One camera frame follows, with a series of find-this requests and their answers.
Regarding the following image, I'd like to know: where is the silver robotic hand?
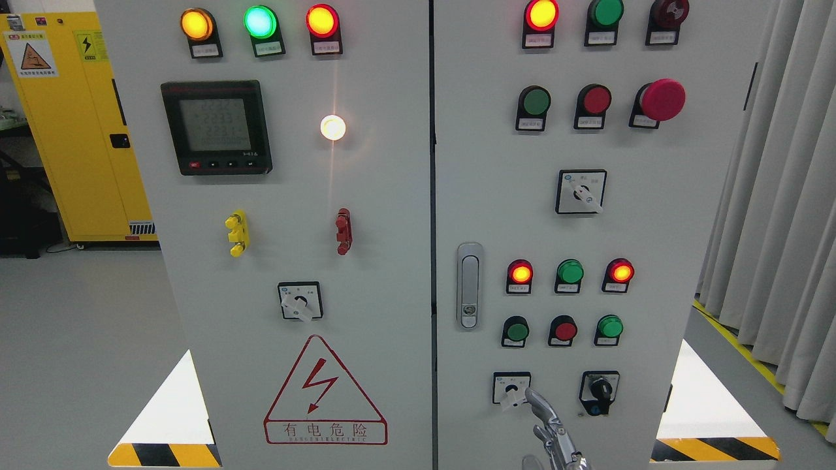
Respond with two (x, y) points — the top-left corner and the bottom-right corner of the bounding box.
(524, 387), (592, 469)

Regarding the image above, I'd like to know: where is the silver cabinet door handle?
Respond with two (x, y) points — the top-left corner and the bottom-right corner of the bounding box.
(457, 243), (483, 330)

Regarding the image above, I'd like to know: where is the red push button lower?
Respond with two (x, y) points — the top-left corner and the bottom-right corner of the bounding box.
(547, 315), (577, 347)

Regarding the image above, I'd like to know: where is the green push button lower left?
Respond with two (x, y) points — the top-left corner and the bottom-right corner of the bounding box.
(501, 315), (530, 348)

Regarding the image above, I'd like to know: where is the green push button lower right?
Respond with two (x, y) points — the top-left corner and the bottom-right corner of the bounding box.
(594, 313), (624, 346)

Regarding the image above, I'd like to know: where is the green indicator middle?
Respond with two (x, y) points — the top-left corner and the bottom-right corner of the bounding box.
(553, 258), (585, 294)

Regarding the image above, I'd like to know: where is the lit red indicator middle left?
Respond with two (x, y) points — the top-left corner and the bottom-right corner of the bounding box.
(506, 259), (534, 295)

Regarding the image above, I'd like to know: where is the lit red indicator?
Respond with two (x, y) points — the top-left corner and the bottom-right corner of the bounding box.
(506, 259), (534, 295)
(601, 258), (635, 294)

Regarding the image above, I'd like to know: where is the lit red indicator middle right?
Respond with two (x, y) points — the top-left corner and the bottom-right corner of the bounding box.
(601, 258), (635, 294)

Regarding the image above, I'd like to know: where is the red electric danger warning sticker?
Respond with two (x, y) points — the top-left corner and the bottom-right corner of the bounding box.
(264, 334), (389, 445)

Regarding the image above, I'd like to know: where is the grey curtain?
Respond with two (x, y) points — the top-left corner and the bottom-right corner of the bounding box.
(699, 1), (835, 441)

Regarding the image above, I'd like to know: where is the grey electrical control cabinet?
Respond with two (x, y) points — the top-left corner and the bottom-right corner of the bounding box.
(95, 1), (777, 469)

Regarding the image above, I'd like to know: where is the red terminal connector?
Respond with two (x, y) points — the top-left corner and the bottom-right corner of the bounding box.
(335, 208), (353, 255)

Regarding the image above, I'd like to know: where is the green push button upper row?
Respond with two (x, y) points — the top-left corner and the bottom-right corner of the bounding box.
(515, 84), (551, 132)

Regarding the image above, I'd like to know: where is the red push button upper row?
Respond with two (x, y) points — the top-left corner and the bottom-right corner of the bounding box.
(573, 84), (612, 130)

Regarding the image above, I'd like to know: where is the red emergency stop mushroom button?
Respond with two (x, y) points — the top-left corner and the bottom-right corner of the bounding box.
(629, 78), (686, 130)

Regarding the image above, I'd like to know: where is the yellow terminal connector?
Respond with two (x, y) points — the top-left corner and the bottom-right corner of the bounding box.
(225, 210), (250, 258)

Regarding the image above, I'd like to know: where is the white lit indicator light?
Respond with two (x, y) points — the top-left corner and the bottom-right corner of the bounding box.
(320, 115), (347, 142)

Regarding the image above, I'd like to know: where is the red indicator light top right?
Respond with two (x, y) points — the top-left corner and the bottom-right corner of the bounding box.
(521, 0), (560, 50)

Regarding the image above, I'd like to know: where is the red indicator light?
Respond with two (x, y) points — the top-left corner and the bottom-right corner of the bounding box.
(521, 0), (560, 50)
(306, 3), (343, 56)

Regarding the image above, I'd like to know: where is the green indicator light top right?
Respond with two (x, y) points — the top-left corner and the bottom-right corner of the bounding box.
(583, 0), (624, 47)

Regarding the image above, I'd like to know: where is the green indicator light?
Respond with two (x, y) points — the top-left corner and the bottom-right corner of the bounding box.
(243, 4), (286, 57)
(583, 0), (624, 47)

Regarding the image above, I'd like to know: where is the dark red buzzer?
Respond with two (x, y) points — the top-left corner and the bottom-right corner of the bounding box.
(645, 0), (690, 46)

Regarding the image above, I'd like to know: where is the black digital power meter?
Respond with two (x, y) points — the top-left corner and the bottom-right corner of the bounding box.
(161, 80), (274, 176)

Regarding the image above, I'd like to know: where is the red indicator light top left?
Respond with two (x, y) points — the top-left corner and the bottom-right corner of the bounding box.
(306, 3), (343, 56)

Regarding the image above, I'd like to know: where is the green indicator light top left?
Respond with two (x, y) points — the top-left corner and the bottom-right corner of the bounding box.
(243, 4), (286, 57)

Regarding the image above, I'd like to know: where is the amber indicator light top left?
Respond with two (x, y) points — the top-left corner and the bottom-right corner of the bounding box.
(180, 8), (223, 59)

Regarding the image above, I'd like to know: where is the yellow safety storage cabinet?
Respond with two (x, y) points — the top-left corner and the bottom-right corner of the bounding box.
(2, 12), (157, 243)

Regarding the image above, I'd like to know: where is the black knob selector switch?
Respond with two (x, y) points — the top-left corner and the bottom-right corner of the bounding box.
(578, 371), (619, 416)

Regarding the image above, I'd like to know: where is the lower white rotary selector switch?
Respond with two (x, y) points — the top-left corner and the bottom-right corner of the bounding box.
(492, 371), (532, 411)

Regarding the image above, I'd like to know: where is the right upper rotary selector switch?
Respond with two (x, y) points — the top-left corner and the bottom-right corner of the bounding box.
(555, 169), (608, 215)

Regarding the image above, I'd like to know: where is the left panel rotary selector switch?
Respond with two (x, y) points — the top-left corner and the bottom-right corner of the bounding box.
(277, 281), (325, 323)

